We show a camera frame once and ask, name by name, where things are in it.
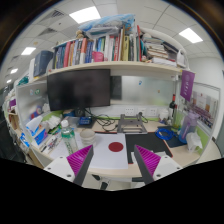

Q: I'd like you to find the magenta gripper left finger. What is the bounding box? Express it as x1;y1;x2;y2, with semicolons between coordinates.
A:
67;145;93;186

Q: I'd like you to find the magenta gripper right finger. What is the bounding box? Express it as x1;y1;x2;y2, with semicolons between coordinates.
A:
134;145;161;184

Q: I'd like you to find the clear plastic water bottle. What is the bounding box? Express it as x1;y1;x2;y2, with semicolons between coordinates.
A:
61;120;78;154

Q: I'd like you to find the purple water jug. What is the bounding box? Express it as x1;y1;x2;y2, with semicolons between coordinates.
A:
179;111;199;143

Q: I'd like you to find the black desk mat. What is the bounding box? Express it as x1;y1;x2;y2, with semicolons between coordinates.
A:
125;132;172;164

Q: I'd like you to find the white paper cup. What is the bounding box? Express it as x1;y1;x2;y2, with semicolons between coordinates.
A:
80;129;96;146

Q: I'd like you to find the white paper sheet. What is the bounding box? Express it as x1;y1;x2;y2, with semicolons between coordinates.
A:
49;131;129;171

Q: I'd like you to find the red round coaster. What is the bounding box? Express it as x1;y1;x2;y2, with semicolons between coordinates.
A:
108;142;124;152

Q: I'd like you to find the grey metal laptop stand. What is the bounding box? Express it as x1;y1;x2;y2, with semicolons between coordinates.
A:
117;114;147;134

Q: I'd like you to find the small blue device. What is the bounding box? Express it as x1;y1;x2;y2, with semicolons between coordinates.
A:
79;117;92;126

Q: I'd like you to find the crumpled white tissue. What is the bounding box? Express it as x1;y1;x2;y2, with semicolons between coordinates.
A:
186;132;202;152

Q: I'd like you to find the blue white tissue box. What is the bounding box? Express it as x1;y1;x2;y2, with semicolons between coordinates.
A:
26;116;48;145

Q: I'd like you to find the black computer monitor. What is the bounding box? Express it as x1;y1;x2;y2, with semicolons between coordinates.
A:
47;69;110;111

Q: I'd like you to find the purple hanging banner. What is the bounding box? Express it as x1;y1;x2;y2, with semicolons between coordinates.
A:
180;70;195;101

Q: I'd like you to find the white shelf board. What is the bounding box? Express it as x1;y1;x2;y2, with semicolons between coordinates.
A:
34;61;182;81

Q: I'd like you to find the stack of lying books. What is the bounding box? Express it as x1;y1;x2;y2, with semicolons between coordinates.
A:
141;33;178;67

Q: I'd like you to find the row of upright books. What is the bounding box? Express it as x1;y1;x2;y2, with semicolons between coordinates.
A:
53;25;147;69

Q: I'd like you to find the plastic bag on books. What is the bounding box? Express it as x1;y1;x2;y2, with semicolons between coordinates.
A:
79;14;135;36

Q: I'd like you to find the blue coiled cable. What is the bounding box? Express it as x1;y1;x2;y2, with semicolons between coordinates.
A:
155;127;175;141

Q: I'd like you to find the black cable bundle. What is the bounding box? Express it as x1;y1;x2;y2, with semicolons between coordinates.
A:
87;108;120;133

